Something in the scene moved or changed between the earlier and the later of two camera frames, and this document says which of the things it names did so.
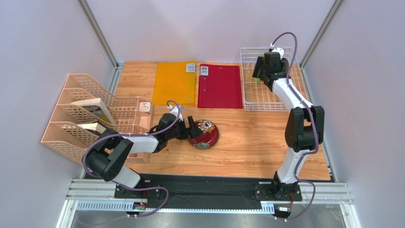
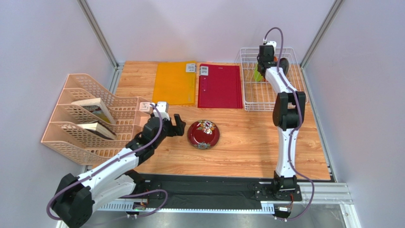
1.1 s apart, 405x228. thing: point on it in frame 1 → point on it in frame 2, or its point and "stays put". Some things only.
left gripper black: (193, 131) → (177, 130)
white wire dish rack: (257, 95) stays put
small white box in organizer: (145, 106) stays put
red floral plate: (209, 137) stays put
